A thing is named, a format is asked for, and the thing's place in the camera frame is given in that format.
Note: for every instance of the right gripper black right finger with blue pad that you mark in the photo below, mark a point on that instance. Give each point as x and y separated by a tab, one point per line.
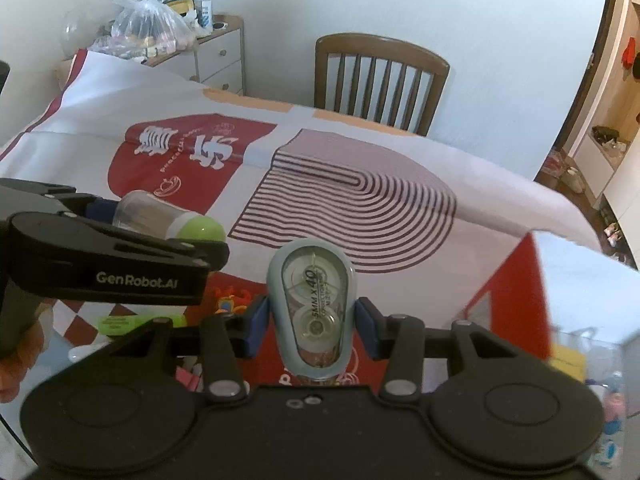
397	339

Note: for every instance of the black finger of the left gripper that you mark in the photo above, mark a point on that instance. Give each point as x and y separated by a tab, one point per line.
213	252

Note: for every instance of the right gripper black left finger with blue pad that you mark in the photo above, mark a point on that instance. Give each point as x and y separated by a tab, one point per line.
227	338

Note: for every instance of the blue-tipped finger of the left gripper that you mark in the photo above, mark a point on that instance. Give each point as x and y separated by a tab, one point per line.
90	206

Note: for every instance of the orange plush keychain toy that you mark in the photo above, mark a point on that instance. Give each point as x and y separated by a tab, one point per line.
231	300

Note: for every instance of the clear bottle green cap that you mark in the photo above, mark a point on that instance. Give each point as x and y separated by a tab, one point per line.
143	213

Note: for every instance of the grey-blue correction tape dispenser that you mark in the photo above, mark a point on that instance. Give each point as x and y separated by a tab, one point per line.
312	292

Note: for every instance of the person's left hand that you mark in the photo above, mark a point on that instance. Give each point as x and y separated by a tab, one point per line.
34	341

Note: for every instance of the green highlighter pen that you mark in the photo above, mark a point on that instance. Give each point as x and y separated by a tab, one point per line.
120	325

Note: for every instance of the red white patterned tablecloth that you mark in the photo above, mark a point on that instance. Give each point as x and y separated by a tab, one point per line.
273	172

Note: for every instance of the red white cardboard box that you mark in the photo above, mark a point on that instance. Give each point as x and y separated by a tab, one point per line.
510	411

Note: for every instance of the clear glass bowl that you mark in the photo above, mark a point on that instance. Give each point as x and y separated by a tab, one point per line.
80	27

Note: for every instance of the clear plastic bag of items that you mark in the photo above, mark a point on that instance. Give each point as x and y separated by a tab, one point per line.
144	29

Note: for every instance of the white drawer cabinet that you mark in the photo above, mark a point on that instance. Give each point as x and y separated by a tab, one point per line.
217	61

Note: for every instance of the pink cartoon figurine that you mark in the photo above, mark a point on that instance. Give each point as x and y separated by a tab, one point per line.
614	403

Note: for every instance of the grey slippers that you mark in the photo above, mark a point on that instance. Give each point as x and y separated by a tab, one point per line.
572	178

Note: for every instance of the brown wooden chair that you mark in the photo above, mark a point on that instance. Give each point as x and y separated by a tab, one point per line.
384	80

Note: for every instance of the red hat on hook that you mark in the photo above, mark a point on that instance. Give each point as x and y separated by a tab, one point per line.
629	54

